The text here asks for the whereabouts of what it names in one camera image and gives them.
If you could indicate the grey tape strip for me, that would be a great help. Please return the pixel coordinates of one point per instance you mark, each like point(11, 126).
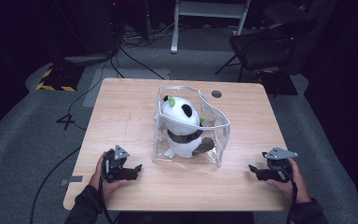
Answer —
point(71, 180)

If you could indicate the person's right hand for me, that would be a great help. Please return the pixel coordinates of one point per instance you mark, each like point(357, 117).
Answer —
point(292, 189)

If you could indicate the black yellow striped box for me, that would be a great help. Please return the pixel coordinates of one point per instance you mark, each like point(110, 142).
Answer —
point(60, 79)

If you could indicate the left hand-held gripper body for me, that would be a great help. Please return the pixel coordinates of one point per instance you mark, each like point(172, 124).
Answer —
point(115, 165)

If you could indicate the black office chair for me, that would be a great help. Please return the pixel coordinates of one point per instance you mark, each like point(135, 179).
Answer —
point(261, 46)

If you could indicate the panda plush toy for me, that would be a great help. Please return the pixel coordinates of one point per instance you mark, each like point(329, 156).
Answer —
point(181, 124)

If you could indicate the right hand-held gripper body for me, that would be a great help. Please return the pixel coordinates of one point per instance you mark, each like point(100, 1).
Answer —
point(279, 163)

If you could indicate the clear plastic zipper bag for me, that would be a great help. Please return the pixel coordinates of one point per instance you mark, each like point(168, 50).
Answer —
point(217, 133)

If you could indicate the person's left hand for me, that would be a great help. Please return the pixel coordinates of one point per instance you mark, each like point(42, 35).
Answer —
point(108, 188)

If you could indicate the white metal stand frame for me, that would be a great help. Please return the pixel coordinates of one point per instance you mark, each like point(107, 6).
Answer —
point(206, 11)

